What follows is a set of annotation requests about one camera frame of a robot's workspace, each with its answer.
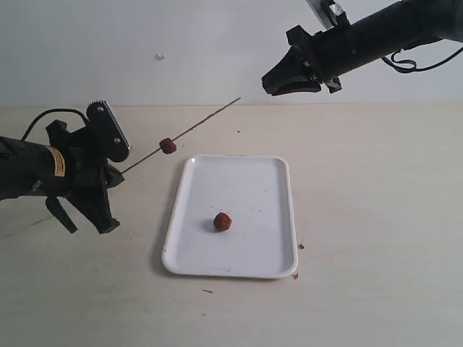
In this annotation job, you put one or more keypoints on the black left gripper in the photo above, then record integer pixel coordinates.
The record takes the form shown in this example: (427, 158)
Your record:
(72, 166)

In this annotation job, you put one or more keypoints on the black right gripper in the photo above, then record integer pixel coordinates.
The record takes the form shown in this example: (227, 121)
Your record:
(300, 70)

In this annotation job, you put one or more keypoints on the thin metal skewer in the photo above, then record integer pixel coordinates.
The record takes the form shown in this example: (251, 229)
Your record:
(207, 118)

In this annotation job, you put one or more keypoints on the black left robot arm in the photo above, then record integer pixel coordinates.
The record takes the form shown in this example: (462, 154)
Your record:
(19, 161)

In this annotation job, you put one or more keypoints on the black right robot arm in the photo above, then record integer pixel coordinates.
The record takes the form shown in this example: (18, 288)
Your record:
(401, 26)

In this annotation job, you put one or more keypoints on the white rectangular tray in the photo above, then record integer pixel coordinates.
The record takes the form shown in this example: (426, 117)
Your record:
(255, 191)

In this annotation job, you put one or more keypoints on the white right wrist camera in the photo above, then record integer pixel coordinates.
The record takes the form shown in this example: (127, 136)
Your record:
(329, 13)

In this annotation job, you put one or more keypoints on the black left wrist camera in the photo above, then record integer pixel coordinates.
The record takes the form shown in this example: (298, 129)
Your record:
(112, 140)

